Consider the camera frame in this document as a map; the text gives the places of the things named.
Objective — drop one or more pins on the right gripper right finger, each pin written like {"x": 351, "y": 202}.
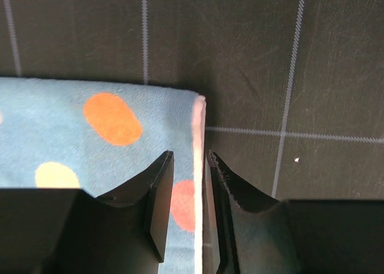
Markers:
{"x": 251, "y": 232}

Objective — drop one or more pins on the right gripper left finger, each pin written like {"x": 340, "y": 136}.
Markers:
{"x": 69, "y": 231}

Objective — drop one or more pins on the orange patterned towel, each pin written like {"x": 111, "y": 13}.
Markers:
{"x": 97, "y": 135}

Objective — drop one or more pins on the black grid mat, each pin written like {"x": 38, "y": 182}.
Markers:
{"x": 293, "y": 88}

